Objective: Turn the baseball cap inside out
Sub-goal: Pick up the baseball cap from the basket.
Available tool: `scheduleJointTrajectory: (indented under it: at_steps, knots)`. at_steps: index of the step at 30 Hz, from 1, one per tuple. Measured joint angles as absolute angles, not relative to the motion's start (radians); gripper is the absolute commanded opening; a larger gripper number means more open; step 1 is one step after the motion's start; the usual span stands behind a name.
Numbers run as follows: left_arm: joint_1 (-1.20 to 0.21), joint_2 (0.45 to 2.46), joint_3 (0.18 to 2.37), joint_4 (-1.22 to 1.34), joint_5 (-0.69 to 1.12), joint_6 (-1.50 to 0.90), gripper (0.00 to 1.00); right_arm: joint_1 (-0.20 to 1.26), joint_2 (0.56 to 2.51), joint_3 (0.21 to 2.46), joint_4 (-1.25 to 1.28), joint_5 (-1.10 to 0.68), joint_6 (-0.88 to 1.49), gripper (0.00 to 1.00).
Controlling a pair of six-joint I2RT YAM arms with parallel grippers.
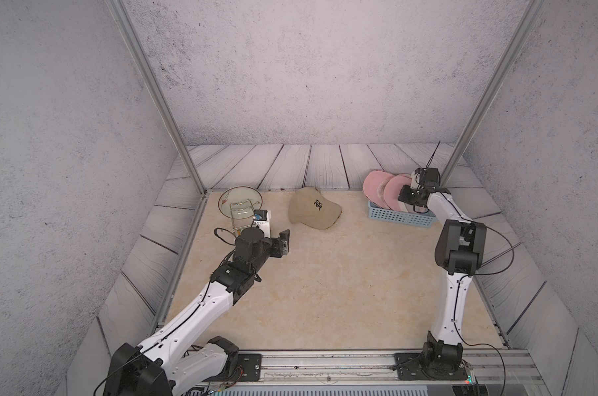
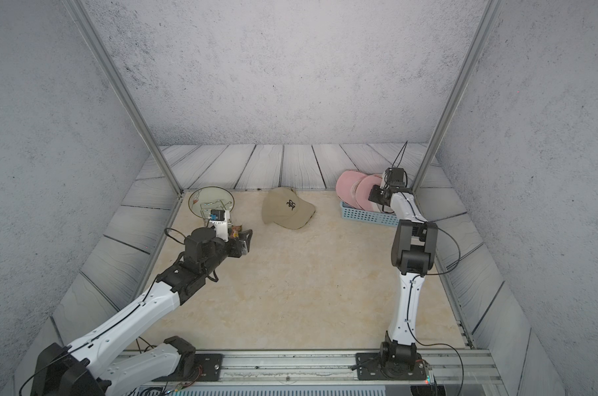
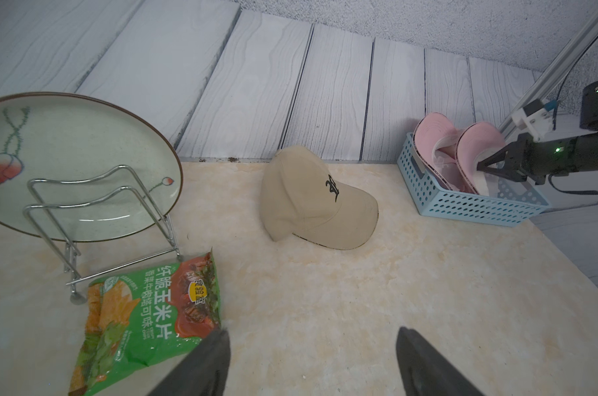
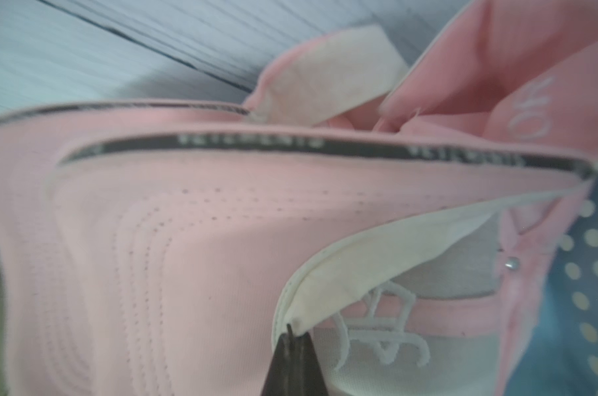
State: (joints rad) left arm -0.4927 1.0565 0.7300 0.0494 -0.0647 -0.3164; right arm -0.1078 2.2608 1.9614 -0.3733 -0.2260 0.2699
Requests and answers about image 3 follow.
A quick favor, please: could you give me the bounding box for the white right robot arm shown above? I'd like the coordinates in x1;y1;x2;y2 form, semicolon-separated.
477;81;598;196

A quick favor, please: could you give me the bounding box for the metal wire plate rack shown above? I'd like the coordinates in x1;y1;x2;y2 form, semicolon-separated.
22;164;183;305

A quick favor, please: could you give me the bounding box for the pink baseball cap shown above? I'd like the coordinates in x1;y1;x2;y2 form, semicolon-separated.
414;112;466;191
456;121;506;196

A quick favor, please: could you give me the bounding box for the right aluminium frame post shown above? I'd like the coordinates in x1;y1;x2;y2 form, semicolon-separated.
499;9;598;139

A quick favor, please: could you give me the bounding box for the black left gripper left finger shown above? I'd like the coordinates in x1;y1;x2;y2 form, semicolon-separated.
149;329;231;396

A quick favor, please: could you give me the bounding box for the light blue plastic basket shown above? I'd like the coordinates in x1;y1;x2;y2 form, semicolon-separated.
396;133;551;227

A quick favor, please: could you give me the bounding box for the green snack bag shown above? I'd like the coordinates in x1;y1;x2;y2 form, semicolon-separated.
68;252;221;395

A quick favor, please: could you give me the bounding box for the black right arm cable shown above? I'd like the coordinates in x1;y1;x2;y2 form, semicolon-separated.
550;16;598;196

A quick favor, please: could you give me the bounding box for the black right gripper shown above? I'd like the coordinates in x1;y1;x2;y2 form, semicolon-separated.
476;133;551;185

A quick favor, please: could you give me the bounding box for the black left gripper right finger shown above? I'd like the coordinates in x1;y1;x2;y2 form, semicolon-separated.
396;327;483;396

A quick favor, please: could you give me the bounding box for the beige baseball cap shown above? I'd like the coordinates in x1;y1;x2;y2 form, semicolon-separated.
259;145;379;250

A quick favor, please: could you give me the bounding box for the pale green ceramic plate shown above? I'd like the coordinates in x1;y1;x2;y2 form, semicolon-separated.
0;92;183;235

